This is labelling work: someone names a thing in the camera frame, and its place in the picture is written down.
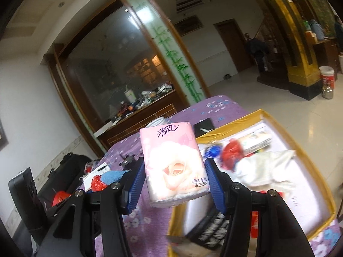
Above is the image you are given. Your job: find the red plastic bag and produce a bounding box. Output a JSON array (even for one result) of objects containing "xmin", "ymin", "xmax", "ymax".
[
  {"xmin": 221, "ymin": 139, "xmax": 244, "ymax": 170},
  {"xmin": 91, "ymin": 175, "xmax": 108, "ymax": 192},
  {"xmin": 52, "ymin": 190, "xmax": 71, "ymax": 206}
]

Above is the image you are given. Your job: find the blue Vinda tissue pouch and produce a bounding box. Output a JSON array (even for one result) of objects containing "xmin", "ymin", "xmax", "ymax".
[{"xmin": 204, "ymin": 143, "xmax": 223, "ymax": 158}]

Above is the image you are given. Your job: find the pink tissue pack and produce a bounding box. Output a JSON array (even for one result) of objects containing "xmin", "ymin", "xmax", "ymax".
[{"xmin": 140, "ymin": 122, "xmax": 210, "ymax": 208}]

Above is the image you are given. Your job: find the red black yellow sponge pack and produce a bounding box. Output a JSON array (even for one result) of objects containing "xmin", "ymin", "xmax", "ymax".
[{"xmin": 251, "ymin": 202, "xmax": 287, "ymax": 238}]

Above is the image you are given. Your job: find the black packaged pouch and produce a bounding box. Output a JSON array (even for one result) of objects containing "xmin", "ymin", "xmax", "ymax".
[{"xmin": 186, "ymin": 209, "xmax": 229, "ymax": 251}]

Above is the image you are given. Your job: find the white cloth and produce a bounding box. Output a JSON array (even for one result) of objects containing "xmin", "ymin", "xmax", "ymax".
[{"xmin": 233, "ymin": 150, "xmax": 296, "ymax": 187}]

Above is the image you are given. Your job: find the white mask package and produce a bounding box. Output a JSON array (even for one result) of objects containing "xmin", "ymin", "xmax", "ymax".
[{"xmin": 238, "ymin": 131, "xmax": 271, "ymax": 155}]

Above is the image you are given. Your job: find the black electric motor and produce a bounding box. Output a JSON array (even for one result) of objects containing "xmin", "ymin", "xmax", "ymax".
[{"xmin": 119, "ymin": 154, "xmax": 137, "ymax": 170}]

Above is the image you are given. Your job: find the red plastic bag at edge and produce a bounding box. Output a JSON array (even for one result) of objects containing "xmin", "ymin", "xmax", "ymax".
[{"xmin": 52, "ymin": 190, "xmax": 71, "ymax": 206}]

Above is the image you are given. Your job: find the white notebook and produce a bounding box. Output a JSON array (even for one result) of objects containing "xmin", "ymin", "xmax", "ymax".
[{"xmin": 82, "ymin": 163, "xmax": 110, "ymax": 191}]

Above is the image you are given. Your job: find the black bag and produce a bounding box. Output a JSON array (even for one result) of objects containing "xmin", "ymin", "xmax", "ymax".
[{"xmin": 37, "ymin": 152, "xmax": 92, "ymax": 211}]

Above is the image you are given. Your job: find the yellow cardboard box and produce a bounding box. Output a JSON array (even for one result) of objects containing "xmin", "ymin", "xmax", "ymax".
[{"xmin": 167, "ymin": 108, "xmax": 337, "ymax": 257}]

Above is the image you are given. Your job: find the wooden counter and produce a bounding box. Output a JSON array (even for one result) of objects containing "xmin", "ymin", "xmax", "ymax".
[{"xmin": 98, "ymin": 90, "xmax": 186, "ymax": 150}]

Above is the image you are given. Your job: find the black smartphone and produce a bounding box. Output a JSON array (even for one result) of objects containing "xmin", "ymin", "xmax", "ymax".
[{"xmin": 193, "ymin": 118, "xmax": 216, "ymax": 138}]

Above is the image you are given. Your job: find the white plastic jar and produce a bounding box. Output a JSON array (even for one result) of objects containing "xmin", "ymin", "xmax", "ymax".
[{"xmin": 146, "ymin": 117, "xmax": 168, "ymax": 128}]

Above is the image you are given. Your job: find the white jug on counter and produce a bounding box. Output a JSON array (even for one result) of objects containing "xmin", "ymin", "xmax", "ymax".
[{"xmin": 124, "ymin": 85, "xmax": 137, "ymax": 104}]

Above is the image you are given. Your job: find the metal kettle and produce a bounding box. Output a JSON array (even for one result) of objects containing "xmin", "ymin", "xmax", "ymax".
[{"xmin": 322, "ymin": 83, "xmax": 334, "ymax": 100}]

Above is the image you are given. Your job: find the person in dark clothes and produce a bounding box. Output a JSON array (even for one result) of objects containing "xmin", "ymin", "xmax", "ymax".
[{"xmin": 244, "ymin": 33, "xmax": 268, "ymax": 75}]

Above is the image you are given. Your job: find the white red bucket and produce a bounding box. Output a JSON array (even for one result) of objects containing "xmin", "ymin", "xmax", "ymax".
[{"xmin": 319, "ymin": 66, "xmax": 335, "ymax": 89}]

